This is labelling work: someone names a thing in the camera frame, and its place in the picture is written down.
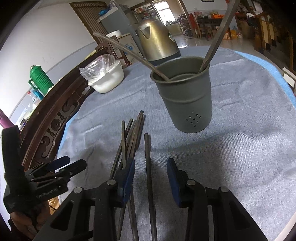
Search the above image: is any dark metal chopstick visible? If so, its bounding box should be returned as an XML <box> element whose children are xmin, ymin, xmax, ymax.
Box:
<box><xmin>116</xmin><ymin>205</ymin><xmax>126</xmax><ymax>240</ymax></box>
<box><xmin>127</xmin><ymin>110</ymin><xmax>144</xmax><ymax>158</ymax></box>
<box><xmin>144</xmin><ymin>133</ymin><xmax>158</xmax><ymax>241</ymax></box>
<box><xmin>127</xmin><ymin>113</ymin><xmax>147</xmax><ymax>241</ymax></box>
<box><xmin>198</xmin><ymin>0</ymin><xmax>240</xmax><ymax>73</ymax></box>
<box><xmin>121</xmin><ymin>121</ymin><xmax>126</xmax><ymax>169</ymax></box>
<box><xmin>109</xmin><ymin>118</ymin><xmax>133</xmax><ymax>179</ymax></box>
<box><xmin>93</xmin><ymin>32</ymin><xmax>170</xmax><ymax>82</ymax></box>

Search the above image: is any person's left hand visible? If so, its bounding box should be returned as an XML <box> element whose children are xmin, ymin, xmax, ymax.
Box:
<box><xmin>10</xmin><ymin>201</ymin><xmax>51</xmax><ymax>240</ymax></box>

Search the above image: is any dark carved wooden sideboard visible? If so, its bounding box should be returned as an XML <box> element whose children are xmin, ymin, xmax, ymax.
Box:
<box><xmin>20</xmin><ymin>47</ymin><xmax>107</xmax><ymax>170</ymax></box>

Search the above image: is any purple water bottle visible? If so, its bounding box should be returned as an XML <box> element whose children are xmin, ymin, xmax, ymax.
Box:
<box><xmin>0</xmin><ymin>109</ymin><xmax>14</xmax><ymax>128</ymax></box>

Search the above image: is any grey table cloth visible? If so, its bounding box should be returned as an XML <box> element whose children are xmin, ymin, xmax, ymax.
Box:
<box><xmin>58</xmin><ymin>48</ymin><xmax>295</xmax><ymax>240</ymax></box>

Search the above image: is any blue capped plastic bottle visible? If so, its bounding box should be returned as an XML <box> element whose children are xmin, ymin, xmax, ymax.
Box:
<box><xmin>32</xmin><ymin>89</ymin><xmax>44</xmax><ymax>100</ymax></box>

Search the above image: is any green thermos flask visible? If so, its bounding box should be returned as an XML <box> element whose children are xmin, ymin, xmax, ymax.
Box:
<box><xmin>28</xmin><ymin>65</ymin><xmax>54</xmax><ymax>96</ymax></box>

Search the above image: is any white bowl with plastic bag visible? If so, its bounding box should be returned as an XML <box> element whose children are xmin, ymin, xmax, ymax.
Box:
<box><xmin>79</xmin><ymin>54</ymin><xmax>125</xmax><ymax>94</ymax></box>

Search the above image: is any grey metal utensil holder cup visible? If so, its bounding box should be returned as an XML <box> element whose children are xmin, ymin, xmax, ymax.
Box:
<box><xmin>150</xmin><ymin>56</ymin><xmax>212</xmax><ymax>133</ymax></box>

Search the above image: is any wooden chair behind table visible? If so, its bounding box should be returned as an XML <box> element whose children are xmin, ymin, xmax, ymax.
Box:
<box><xmin>95</xmin><ymin>41</ymin><xmax>132</xmax><ymax>69</ymax></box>

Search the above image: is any gold electric kettle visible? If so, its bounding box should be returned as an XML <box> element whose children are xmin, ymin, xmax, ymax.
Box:
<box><xmin>138</xmin><ymin>18</ymin><xmax>181</xmax><ymax>66</ymax></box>

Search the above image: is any grey refrigerator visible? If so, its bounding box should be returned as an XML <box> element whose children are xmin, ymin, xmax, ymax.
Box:
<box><xmin>98</xmin><ymin>1</ymin><xmax>145</xmax><ymax>57</ymax></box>

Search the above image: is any blue table mat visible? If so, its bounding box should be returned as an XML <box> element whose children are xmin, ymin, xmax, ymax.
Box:
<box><xmin>234</xmin><ymin>51</ymin><xmax>296</xmax><ymax>108</ymax></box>

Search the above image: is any dark wooden dining table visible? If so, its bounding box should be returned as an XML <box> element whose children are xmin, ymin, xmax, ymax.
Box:
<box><xmin>196</xmin><ymin>16</ymin><xmax>223</xmax><ymax>40</ymax></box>

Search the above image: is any orange box on table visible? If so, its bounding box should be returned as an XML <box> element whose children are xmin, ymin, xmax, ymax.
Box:
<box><xmin>211</xmin><ymin>14</ymin><xmax>224</xmax><ymax>19</ymax></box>

